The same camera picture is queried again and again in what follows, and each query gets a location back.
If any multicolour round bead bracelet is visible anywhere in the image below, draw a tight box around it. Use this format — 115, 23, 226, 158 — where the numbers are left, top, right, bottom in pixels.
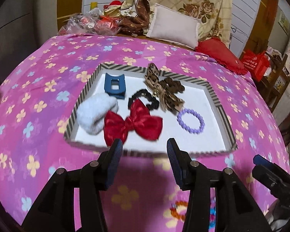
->
169, 198, 190, 223

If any pink floral bed sheet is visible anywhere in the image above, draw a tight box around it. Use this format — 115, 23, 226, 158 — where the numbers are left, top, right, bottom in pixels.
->
0, 35, 290, 231

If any red satin bow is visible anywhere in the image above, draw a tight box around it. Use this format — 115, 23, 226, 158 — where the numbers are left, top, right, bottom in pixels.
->
104, 99, 163, 147

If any floral cream quilt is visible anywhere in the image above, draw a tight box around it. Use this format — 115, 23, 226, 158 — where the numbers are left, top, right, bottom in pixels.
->
120, 0, 232, 46

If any wooden chair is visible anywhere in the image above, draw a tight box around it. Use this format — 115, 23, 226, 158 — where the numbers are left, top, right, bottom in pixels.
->
256, 52, 290, 113

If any clear plastic bag of items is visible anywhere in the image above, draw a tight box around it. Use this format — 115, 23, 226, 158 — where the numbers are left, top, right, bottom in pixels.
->
57, 8, 121, 36

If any white fluffy scrunchie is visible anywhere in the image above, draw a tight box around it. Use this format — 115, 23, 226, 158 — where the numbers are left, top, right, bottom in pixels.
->
76, 93, 119, 135

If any striped shallow box tray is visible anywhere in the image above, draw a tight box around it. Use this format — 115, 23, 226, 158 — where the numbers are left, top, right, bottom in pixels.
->
63, 63, 237, 157

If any blue plastic hair claw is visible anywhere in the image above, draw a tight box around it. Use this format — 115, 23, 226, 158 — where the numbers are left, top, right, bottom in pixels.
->
104, 73, 126, 100

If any santa plush toy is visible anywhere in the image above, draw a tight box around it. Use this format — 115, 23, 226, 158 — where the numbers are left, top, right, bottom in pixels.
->
104, 0, 123, 17

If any grey refrigerator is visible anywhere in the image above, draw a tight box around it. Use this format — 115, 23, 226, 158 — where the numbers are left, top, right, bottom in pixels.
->
0, 0, 37, 83

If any blue bead bracelet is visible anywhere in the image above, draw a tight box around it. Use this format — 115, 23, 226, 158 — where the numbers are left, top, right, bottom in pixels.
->
207, 196, 217, 231

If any red cushion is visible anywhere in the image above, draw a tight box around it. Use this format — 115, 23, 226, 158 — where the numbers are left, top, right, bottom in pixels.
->
195, 38, 248, 75

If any beige small pillow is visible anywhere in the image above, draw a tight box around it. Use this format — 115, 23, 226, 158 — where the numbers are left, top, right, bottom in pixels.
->
146, 3, 200, 49

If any purple bead bracelet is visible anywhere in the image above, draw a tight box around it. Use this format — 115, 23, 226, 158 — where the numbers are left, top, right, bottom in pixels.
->
176, 108, 206, 135

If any black scrunchie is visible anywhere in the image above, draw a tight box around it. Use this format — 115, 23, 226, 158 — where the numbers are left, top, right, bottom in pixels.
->
128, 89, 160, 111

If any red gift bag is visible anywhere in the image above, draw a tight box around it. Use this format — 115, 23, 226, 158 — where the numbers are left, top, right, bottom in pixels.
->
241, 50, 270, 82

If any leopard print bow scrunchie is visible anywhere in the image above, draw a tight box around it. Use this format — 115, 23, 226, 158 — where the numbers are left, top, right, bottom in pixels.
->
144, 63, 185, 112

